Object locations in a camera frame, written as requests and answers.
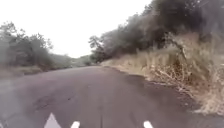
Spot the grey cracked asphalt road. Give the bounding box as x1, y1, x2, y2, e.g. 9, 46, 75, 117
0, 65, 224, 128

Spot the row of trees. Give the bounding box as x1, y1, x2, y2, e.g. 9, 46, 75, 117
88, 0, 224, 64
0, 21, 96, 72

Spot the robot's own part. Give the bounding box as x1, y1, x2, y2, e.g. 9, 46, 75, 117
143, 120, 154, 128
70, 120, 81, 128

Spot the dry grass verge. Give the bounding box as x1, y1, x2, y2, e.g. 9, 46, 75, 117
0, 64, 46, 80
99, 32, 224, 116

